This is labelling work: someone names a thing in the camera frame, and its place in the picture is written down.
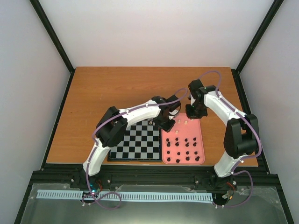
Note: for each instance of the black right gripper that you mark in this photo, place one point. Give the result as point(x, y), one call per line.
point(190, 115)

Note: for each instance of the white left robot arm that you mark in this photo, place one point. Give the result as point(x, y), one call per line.
point(111, 128)

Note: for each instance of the pink piece tray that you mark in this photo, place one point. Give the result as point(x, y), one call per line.
point(181, 152)

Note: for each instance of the black white chessboard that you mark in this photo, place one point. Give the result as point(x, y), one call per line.
point(141, 142)

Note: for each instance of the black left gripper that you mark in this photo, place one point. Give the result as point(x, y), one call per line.
point(168, 128)

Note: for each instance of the light blue cable duct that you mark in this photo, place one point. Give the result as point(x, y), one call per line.
point(126, 196)

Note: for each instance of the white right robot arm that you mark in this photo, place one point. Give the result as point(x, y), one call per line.
point(241, 138)

